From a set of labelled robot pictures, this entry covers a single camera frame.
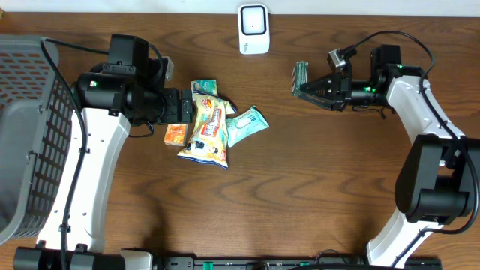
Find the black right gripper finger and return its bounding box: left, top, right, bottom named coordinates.
left=298, top=92, right=342, bottom=111
left=300, top=73, right=336, bottom=93

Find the orange tissue pack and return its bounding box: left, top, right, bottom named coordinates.
left=163, top=124, right=188, bottom=146

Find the yellow snack bag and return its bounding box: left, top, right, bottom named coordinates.
left=177, top=92, right=236, bottom=170

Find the teal wet wipes pack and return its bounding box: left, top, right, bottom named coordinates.
left=226, top=105, right=269, bottom=148

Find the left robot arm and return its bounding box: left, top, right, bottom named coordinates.
left=1, top=34, right=194, bottom=269

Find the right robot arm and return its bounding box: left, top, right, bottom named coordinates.
left=292, top=45, right=479, bottom=269

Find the white barcode scanner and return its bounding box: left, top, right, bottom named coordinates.
left=237, top=3, right=270, bottom=55

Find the grey plastic shopping basket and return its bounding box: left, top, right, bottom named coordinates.
left=1, top=34, right=73, bottom=242

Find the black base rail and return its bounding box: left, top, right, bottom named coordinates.
left=161, top=256, right=443, bottom=270

